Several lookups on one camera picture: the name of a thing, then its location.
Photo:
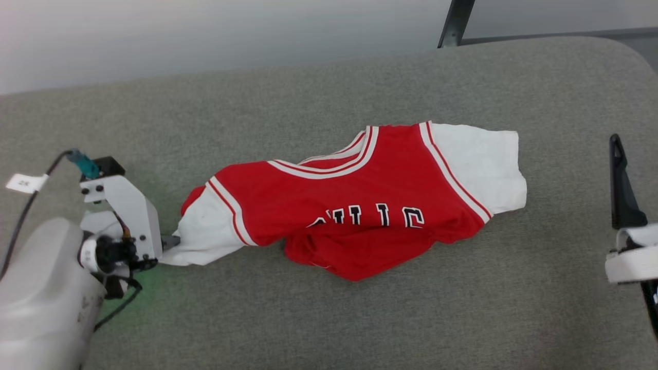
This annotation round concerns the red and white jersey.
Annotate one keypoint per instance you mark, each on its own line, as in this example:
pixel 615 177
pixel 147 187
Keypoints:
pixel 360 185

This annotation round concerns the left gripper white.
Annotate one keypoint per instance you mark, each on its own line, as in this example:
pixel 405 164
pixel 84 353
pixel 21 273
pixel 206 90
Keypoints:
pixel 131 210

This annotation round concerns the grey partition panel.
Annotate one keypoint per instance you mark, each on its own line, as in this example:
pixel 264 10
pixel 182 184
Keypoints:
pixel 565 15

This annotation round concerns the dark partition post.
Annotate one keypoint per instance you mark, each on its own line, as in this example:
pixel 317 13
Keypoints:
pixel 455 23

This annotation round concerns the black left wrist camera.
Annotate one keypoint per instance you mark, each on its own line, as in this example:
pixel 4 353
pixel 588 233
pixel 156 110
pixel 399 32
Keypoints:
pixel 109 166

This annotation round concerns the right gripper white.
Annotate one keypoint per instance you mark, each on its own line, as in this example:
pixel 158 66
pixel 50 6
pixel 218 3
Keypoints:
pixel 635 257

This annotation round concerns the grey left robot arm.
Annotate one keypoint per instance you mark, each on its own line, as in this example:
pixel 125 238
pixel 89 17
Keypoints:
pixel 41 298

